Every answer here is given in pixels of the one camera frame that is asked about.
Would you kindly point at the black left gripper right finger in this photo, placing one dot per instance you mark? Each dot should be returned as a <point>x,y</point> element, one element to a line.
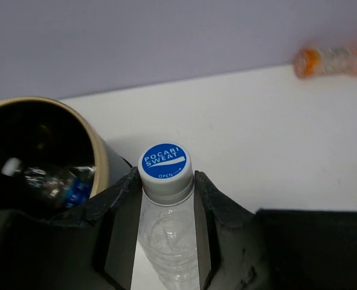
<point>271,249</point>

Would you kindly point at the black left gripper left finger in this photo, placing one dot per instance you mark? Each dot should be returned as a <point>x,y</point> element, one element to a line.
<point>91,246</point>

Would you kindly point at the long clear plastic bottle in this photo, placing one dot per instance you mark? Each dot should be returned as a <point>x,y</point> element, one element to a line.
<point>167,230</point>

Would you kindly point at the crushed clear blue-label bottle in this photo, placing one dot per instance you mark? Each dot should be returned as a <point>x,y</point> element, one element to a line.
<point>56,186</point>

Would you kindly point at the black bin with gold rim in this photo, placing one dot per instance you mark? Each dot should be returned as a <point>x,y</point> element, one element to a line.
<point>43,130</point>

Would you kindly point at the orange label plastic bottle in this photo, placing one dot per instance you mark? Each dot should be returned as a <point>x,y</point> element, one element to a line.
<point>314,62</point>

